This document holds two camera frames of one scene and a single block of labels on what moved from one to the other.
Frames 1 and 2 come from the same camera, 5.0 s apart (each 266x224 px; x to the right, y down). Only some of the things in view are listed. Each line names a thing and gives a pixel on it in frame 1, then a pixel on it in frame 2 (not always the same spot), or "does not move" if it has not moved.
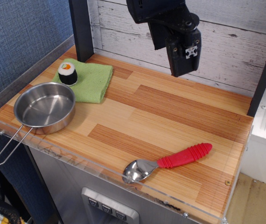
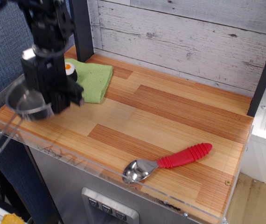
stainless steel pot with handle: (45, 108) -> (23, 102)
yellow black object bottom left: (10, 217) does not move
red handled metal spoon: (136, 170) does not move
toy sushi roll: (67, 74) does not move
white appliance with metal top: (262, 159) does not move
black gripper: (184, 49) -> (44, 68)
